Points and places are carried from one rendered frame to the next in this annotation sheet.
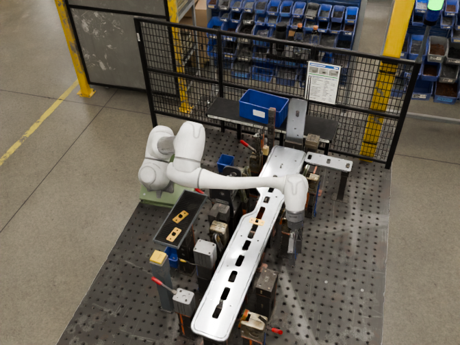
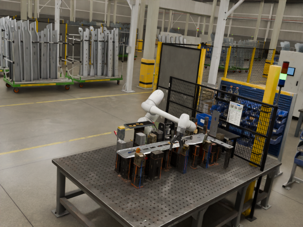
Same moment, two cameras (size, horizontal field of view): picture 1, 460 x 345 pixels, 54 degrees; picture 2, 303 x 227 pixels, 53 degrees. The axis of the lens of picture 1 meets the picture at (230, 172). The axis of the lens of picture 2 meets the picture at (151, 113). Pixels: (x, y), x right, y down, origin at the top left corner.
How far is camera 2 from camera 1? 214 cm
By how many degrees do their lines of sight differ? 36
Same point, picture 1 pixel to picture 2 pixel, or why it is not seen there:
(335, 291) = (192, 187)
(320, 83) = (234, 113)
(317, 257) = (195, 177)
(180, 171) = (146, 103)
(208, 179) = (154, 108)
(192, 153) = (153, 98)
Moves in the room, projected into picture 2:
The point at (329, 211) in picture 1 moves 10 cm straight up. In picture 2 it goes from (215, 170) to (216, 162)
